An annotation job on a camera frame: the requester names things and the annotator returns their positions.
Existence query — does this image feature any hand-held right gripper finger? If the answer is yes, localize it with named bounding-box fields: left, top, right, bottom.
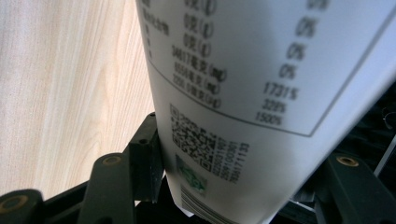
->
left=128, top=112, right=165, bottom=203

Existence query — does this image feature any white and blue bag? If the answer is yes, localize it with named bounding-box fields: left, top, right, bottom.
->
left=134, top=0, right=396, bottom=224

